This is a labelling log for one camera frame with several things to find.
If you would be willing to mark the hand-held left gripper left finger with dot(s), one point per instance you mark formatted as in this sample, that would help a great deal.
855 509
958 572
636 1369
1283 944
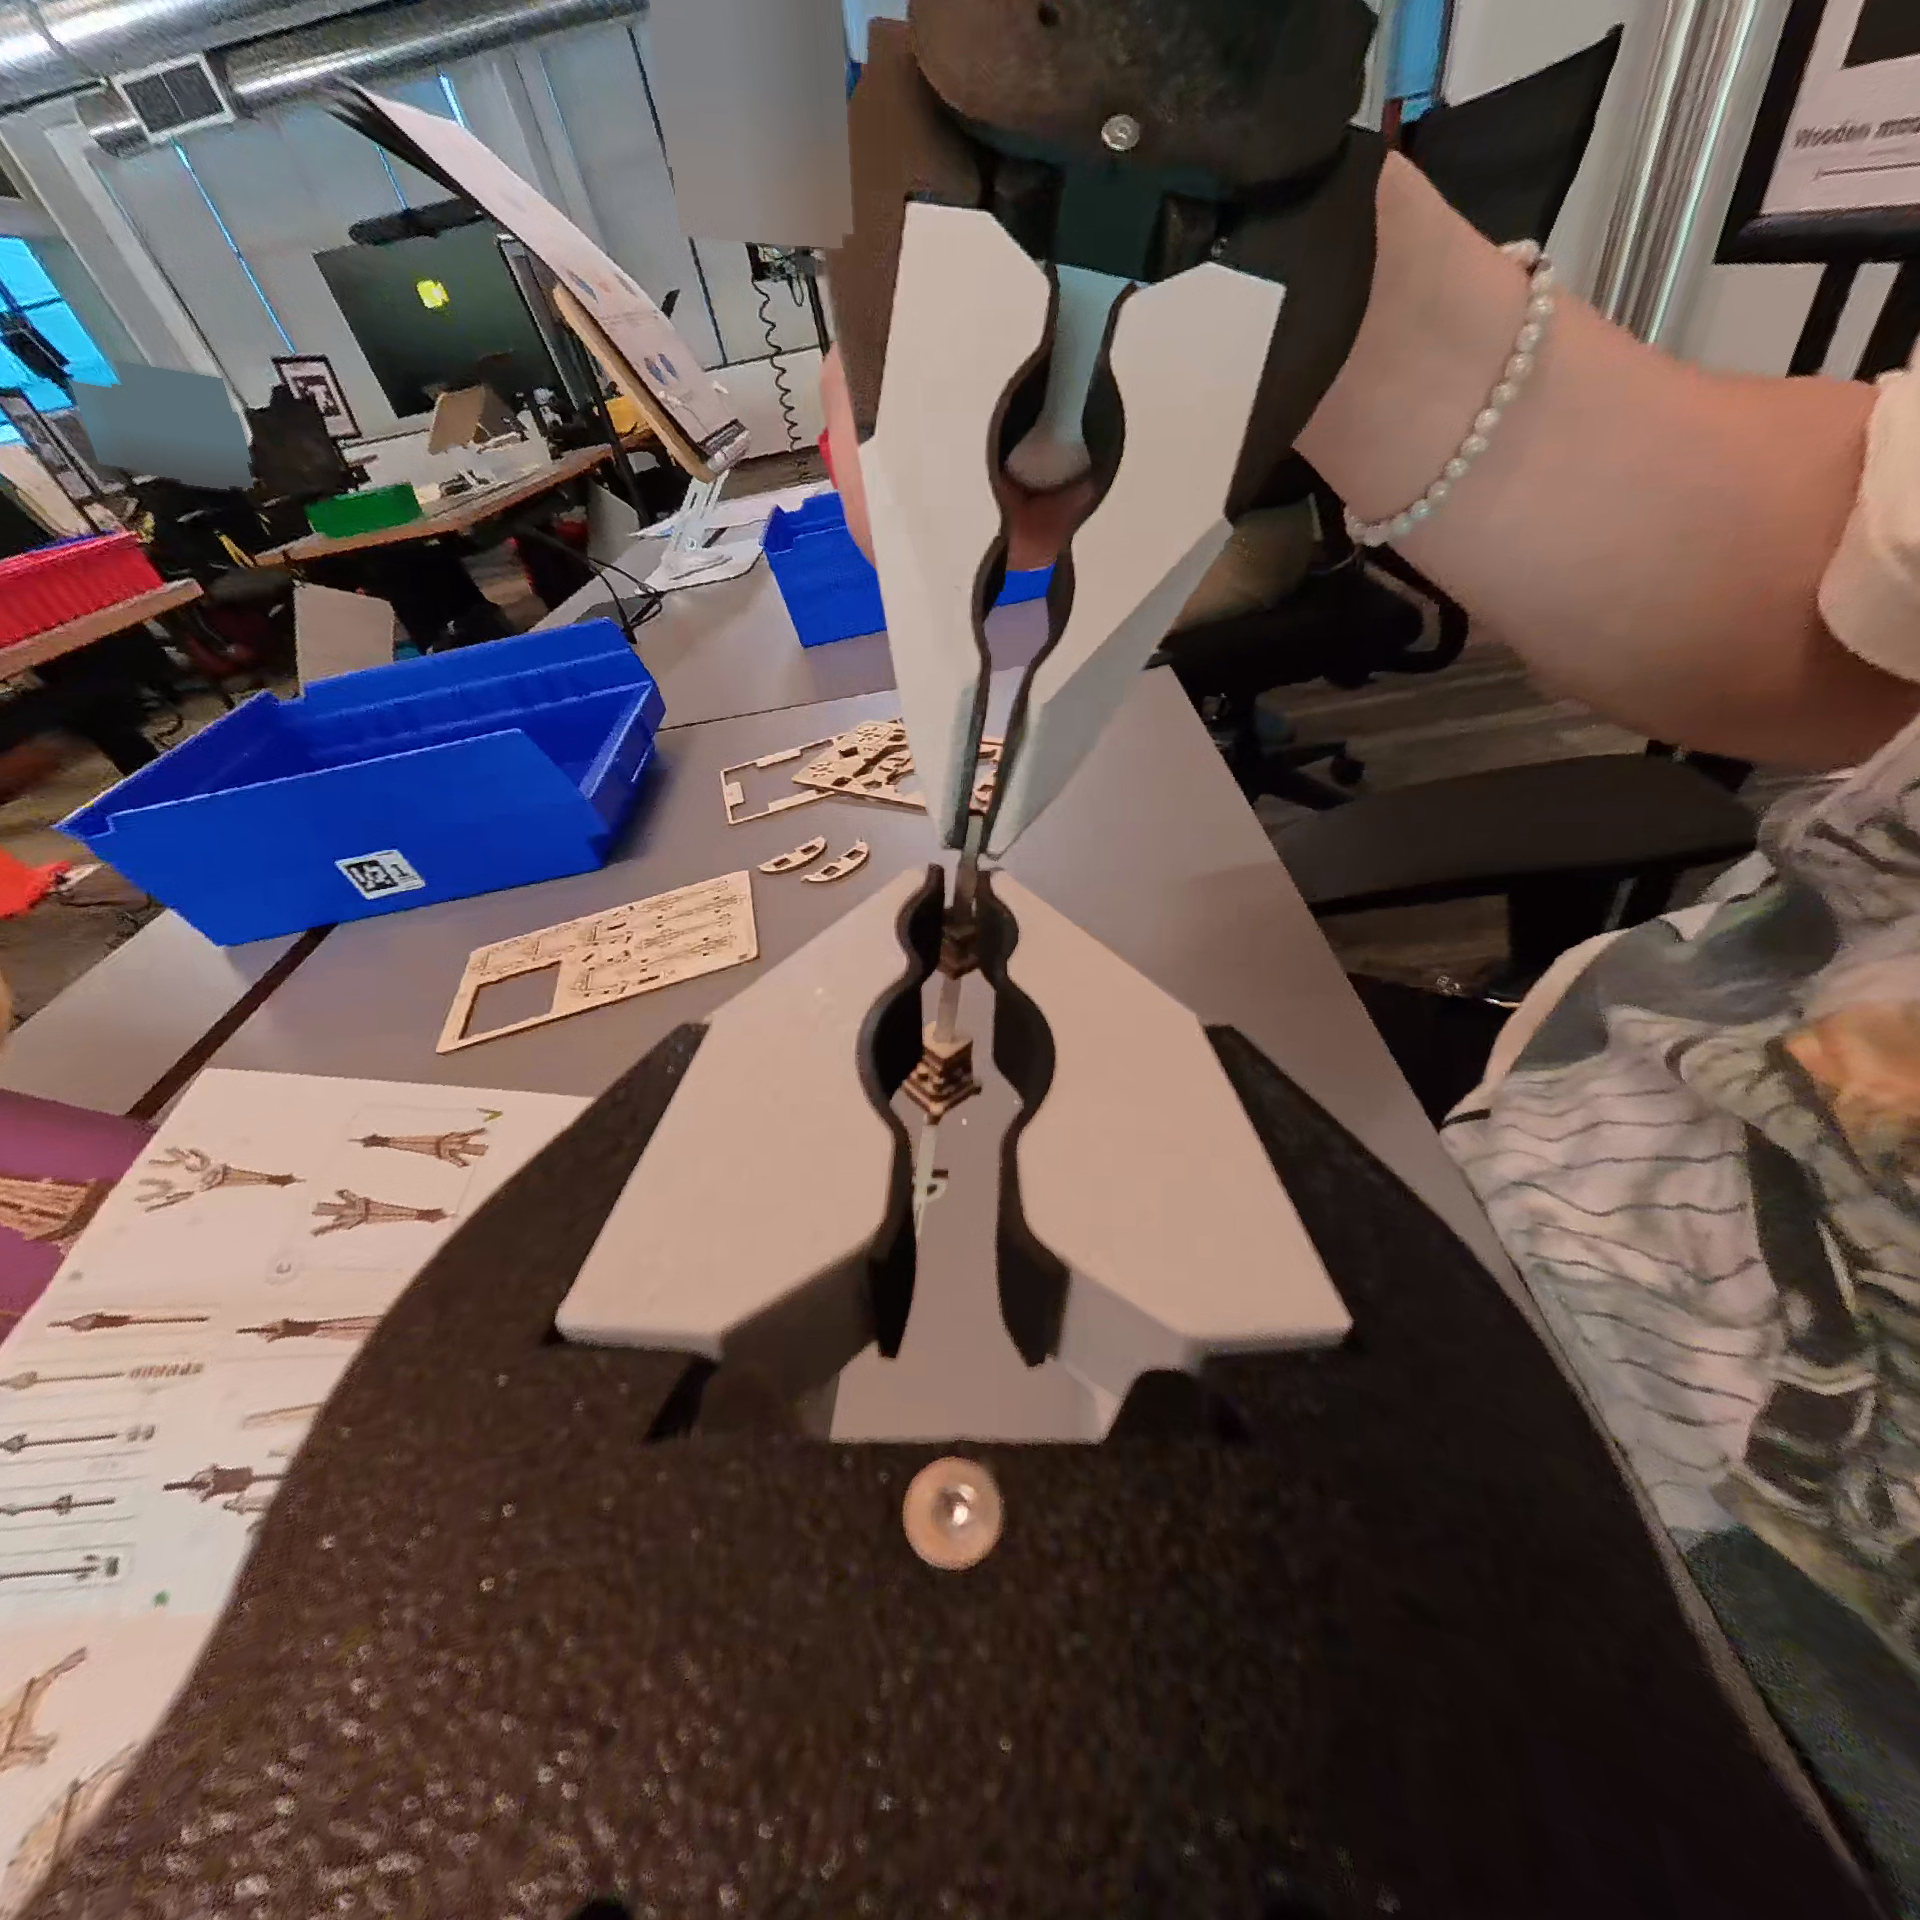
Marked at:
734 1185

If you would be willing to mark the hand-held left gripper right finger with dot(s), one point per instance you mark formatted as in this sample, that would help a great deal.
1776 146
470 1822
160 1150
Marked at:
1184 1185

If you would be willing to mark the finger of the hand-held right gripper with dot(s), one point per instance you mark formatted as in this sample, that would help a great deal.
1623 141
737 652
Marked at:
1184 422
930 450

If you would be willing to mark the wooden tower spire model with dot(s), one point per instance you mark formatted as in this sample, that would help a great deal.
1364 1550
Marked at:
943 1073

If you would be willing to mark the punched-out wooden parts sheet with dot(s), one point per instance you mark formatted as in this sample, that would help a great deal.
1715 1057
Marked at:
863 758

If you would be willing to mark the person's right forearm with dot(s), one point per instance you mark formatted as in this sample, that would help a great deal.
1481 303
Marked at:
1651 525

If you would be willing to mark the wooden top desk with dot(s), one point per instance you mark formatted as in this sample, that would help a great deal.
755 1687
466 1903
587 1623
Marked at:
150 609

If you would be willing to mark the person's right hand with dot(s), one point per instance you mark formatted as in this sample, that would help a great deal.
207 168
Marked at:
1410 329

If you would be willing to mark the white stand base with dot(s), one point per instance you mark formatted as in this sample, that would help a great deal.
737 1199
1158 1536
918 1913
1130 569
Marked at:
705 541

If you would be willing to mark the tilted document board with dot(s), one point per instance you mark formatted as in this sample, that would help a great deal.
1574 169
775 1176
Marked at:
628 383

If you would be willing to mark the black mesh office chair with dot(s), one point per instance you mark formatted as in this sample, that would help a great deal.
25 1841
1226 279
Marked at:
1516 150

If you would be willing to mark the person in printed shirt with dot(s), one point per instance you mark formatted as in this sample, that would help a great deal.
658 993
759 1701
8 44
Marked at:
1681 1200

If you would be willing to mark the silver vertical pipes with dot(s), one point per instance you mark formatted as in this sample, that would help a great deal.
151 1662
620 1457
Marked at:
1695 150

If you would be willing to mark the green plastic bin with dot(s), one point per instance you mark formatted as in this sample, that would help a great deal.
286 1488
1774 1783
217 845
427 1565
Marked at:
359 511

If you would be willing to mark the folded instruction leaflet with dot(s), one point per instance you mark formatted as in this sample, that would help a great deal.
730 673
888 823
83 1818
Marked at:
182 1349

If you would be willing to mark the tagged blue plastic bin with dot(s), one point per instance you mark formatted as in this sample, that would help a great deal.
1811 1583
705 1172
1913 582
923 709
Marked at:
224 855

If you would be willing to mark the grey folded card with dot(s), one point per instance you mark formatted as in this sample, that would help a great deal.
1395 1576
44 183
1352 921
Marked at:
345 639

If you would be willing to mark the framed marker sign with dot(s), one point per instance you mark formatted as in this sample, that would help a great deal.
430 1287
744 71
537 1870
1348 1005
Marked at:
315 399

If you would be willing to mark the purple tower kit package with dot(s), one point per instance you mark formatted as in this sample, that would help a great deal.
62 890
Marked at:
60 1154

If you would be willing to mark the orange floor sign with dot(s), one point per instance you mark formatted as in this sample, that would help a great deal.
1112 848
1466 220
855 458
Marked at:
24 886

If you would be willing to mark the ceiling vent grille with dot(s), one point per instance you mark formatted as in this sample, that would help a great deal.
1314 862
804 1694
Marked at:
172 98

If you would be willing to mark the red plastic bin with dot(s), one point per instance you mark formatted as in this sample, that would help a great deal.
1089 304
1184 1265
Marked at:
76 586

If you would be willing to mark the large window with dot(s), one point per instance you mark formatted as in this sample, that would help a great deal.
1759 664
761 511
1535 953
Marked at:
44 329

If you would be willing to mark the wall monitor screen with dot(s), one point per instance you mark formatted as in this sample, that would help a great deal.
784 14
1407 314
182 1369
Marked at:
388 329

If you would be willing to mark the silver spiral air duct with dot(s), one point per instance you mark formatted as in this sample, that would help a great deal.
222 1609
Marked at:
375 54

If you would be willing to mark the framed wall sign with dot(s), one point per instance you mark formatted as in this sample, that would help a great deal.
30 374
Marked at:
1860 135

